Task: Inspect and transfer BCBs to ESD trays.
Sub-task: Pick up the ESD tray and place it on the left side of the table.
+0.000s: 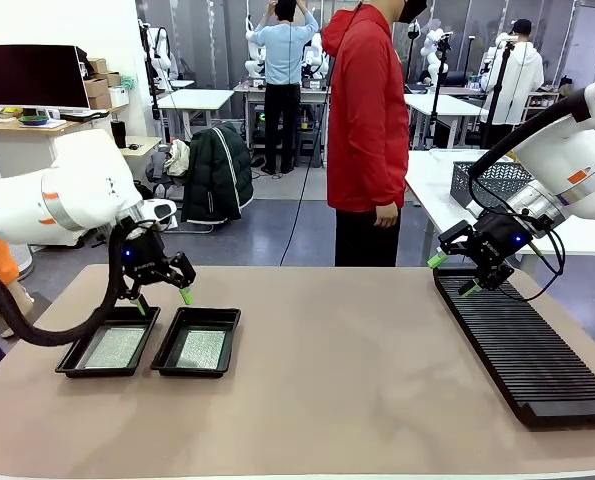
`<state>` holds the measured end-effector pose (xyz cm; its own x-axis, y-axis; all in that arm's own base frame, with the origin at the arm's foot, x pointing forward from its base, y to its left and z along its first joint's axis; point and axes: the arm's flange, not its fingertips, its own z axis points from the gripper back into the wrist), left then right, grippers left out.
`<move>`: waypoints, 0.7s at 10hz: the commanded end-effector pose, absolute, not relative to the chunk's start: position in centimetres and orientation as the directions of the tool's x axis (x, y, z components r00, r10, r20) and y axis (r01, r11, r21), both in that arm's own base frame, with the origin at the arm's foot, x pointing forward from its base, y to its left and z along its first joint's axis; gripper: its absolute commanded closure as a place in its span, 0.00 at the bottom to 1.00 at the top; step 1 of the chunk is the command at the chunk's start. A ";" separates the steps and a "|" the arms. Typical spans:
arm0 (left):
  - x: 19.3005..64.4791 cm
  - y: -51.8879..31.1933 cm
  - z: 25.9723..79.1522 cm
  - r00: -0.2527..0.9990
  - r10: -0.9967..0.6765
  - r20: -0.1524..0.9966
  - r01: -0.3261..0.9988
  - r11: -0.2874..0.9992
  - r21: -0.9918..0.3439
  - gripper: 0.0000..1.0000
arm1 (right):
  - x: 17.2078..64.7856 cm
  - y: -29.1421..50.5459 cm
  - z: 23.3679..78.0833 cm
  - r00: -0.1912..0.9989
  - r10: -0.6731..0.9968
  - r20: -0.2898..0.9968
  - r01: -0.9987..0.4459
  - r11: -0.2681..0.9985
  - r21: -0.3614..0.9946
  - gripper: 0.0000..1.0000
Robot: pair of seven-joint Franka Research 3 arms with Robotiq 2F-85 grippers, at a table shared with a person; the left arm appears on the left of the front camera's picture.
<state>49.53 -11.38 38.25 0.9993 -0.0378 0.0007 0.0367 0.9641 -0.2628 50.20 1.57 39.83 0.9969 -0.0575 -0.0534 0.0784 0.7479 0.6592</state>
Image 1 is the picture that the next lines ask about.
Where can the person's right hand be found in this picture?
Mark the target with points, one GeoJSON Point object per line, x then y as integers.
{"type": "Point", "coordinates": [387, 216]}

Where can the large cardboard box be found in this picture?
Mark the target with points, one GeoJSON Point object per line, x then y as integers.
{"type": "Point", "coordinates": [97, 94]}

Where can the man in blue sweater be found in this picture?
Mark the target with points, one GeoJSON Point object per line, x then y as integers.
{"type": "Point", "coordinates": [282, 60]}

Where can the black ESD tray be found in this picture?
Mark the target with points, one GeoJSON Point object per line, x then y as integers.
{"type": "Point", "coordinates": [212, 317]}
{"type": "Point", "coordinates": [97, 373]}

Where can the metal storage shelf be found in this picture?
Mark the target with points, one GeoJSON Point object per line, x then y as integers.
{"type": "Point", "coordinates": [539, 107]}

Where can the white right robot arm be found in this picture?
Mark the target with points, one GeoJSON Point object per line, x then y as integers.
{"type": "Point", "coordinates": [567, 150]}

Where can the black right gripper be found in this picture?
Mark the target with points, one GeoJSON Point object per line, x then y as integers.
{"type": "Point", "coordinates": [499, 240]}

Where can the white work table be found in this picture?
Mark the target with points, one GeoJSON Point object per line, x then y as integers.
{"type": "Point", "coordinates": [197, 97]}
{"type": "Point", "coordinates": [452, 105]}

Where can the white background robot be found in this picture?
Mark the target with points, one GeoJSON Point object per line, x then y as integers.
{"type": "Point", "coordinates": [159, 55]}
{"type": "Point", "coordinates": [251, 67]}
{"type": "Point", "coordinates": [317, 60]}
{"type": "Point", "coordinates": [434, 47]}

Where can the medium cardboard box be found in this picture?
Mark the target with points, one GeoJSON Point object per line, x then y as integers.
{"type": "Point", "coordinates": [114, 79]}

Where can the grey mesh basket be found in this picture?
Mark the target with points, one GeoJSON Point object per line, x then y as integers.
{"type": "Point", "coordinates": [502, 182]}

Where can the black keyboard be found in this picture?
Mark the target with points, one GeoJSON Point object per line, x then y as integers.
{"type": "Point", "coordinates": [84, 115]}

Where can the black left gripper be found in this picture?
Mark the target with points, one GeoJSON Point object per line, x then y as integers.
{"type": "Point", "coordinates": [144, 260]}

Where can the black tripod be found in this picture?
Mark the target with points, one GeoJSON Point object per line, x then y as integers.
{"type": "Point", "coordinates": [497, 95]}

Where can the person in red jacket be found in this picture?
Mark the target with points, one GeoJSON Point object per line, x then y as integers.
{"type": "Point", "coordinates": [367, 125]}

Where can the white round-cornered table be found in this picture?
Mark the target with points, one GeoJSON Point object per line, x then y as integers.
{"type": "Point", "coordinates": [432, 185]}

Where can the black slotted board rack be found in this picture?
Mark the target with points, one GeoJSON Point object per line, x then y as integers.
{"type": "Point", "coordinates": [537, 365]}

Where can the small cardboard box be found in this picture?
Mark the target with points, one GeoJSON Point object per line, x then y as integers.
{"type": "Point", "coordinates": [98, 66]}

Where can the white storage box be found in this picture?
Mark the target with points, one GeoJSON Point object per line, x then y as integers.
{"type": "Point", "coordinates": [119, 96]}

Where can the grey chair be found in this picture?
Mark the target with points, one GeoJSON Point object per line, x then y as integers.
{"type": "Point", "coordinates": [156, 167]}

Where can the white cloth bag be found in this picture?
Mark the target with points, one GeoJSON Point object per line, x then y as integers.
{"type": "Point", "coordinates": [178, 160]}

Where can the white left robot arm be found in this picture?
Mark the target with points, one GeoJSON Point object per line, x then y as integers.
{"type": "Point", "coordinates": [87, 185]}

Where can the wooden top side table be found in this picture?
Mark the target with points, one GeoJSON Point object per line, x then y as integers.
{"type": "Point", "coordinates": [144, 145]}

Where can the red sleeved right forearm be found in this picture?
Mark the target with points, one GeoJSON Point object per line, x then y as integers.
{"type": "Point", "coordinates": [392, 175]}

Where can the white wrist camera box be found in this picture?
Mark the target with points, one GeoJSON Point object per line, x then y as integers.
{"type": "Point", "coordinates": [162, 209]}

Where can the grey step stool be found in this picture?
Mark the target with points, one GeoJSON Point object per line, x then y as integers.
{"type": "Point", "coordinates": [309, 145]}

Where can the green circuit board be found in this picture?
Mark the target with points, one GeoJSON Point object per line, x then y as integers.
{"type": "Point", "coordinates": [114, 347]}
{"type": "Point", "coordinates": [202, 350]}

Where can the man in white jacket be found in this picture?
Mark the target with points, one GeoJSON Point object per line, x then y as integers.
{"type": "Point", "coordinates": [519, 85]}

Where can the dark green jacket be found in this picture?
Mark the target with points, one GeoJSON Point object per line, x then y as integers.
{"type": "Point", "coordinates": [212, 175]}

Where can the metal frame workbench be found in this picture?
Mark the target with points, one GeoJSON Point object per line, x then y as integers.
{"type": "Point", "coordinates": [247, 90]}

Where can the black tumbler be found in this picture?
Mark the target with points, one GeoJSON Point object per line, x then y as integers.
{"type": "Point", "coordinates": [119, 131]}

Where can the black computer monitor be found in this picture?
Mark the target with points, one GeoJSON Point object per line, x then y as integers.
{"type": "Point", "coordinates": [32, 75]}

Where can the green bowl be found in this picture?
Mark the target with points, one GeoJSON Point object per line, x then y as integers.
{"type": "Point", "coordinates": [33, 120]}

